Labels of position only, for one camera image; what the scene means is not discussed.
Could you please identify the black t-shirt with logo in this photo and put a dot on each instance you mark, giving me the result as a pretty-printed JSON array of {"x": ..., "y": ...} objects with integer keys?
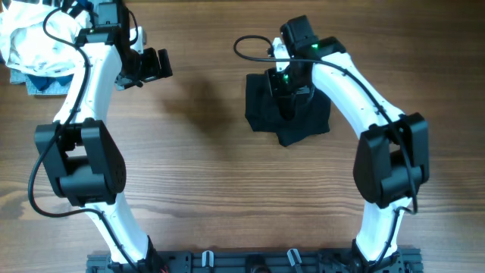
[{"x": 311, "y": 112}]

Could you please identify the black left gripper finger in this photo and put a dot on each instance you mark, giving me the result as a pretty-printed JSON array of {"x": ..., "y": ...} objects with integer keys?
[
  {"x": 150, "y": 67},
  {"x": 165, "y": 70}
]

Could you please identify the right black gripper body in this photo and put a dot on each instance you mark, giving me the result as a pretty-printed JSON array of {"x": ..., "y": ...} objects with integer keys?
[{"x": 284, "y": 81}]

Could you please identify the black white striped garment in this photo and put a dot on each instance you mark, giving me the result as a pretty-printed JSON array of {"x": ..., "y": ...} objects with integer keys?
[{"x": 37, "y": 4}]

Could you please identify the grey garment on pile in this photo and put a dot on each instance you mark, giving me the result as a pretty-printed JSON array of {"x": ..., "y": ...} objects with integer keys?
[{"x": 49, "y": 89}]

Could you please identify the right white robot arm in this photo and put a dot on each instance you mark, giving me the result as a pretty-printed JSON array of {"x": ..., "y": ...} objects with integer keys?
[{"x": 392, "y": 158}]

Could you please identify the dark blue garment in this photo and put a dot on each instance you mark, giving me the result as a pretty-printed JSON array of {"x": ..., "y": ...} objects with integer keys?
[{"x": 42, "y": 83}]

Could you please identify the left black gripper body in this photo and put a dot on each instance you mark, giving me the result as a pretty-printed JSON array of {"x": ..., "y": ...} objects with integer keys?
[{"x": 134, "y": 70}]

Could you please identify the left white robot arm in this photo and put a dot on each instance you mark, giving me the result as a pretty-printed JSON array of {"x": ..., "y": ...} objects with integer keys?
[{"x": 82, "y": 161}]

